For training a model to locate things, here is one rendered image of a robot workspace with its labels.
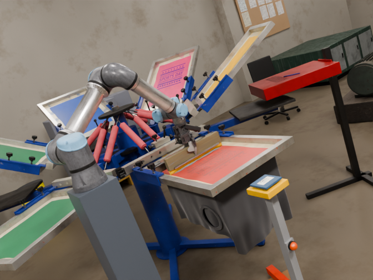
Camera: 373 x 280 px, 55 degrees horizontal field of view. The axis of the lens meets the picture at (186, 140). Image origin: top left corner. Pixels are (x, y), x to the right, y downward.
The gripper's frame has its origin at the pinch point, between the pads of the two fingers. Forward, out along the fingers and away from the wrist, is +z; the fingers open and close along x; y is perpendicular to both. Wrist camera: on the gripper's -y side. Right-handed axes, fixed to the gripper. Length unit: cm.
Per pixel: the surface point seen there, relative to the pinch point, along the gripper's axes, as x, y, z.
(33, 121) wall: -415, 8, -31
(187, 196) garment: 14.2, 21.8, 16.0
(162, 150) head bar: -30.4, 4.5, -1.4
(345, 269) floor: 46, -47, 100
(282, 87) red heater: -11, -98, -7
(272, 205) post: 70, 14, 15
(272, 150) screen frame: 51, -13, 2
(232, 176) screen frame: 51, 15, 2
